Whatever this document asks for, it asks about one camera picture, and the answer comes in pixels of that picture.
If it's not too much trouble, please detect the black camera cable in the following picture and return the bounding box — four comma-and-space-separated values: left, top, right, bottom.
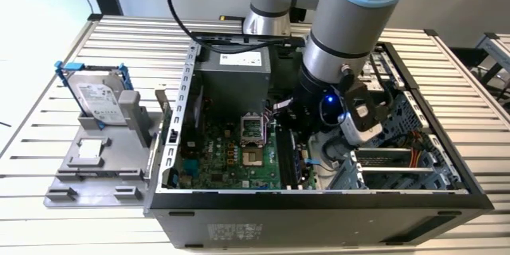
165, 0, 306, 54

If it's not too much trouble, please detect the hard disk in blue carrier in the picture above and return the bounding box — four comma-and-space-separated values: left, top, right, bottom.
55, 61, 135, 130

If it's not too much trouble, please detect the graphics card with metal bracket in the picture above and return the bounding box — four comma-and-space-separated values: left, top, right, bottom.
145, 82, 175, 180

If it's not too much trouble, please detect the blue expansion slot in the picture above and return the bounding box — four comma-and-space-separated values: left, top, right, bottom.
183, 161, 200, 177

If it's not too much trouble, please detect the grey power supply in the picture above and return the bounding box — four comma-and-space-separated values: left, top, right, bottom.
195, 44, 272, 118

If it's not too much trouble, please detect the metal slat table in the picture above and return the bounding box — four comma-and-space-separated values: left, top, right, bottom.
474, 32, 510, 100

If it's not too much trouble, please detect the silver CPU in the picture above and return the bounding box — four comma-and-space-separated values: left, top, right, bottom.
77, 140, 103, 159

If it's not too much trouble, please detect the black looped cable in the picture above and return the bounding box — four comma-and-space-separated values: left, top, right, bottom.
322, 138, 354, 172

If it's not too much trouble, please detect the black RAM slot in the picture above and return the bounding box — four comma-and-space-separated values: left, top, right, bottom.
280, 131, 295, 190
276, 126, 291, 190

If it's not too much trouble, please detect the red yellow wire bundle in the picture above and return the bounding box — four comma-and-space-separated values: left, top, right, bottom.
406, 131, 423, 168

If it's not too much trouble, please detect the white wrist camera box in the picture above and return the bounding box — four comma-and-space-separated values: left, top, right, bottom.
336, 102, 386, 145

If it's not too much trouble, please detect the green motherboard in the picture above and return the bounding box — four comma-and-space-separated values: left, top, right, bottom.
177, 114, 319, 191

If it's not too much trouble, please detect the metal disk bay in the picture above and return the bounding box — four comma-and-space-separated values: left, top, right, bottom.
330, 146, 438, 191

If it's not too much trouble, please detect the black open PC case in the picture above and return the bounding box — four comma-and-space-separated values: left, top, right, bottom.
143, 30, 495, 250

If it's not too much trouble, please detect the grey parts rack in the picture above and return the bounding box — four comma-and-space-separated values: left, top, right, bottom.
43, 89, 160, 210

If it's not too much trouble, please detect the grey metal drive cage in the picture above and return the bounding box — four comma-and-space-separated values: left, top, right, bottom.
360, 44, 399, 94

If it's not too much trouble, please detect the metal socket cover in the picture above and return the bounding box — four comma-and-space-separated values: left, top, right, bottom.
240, 113, 267, 145

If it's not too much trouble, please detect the CPU socket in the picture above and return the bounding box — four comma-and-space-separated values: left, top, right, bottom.
237, 143, 268, 168

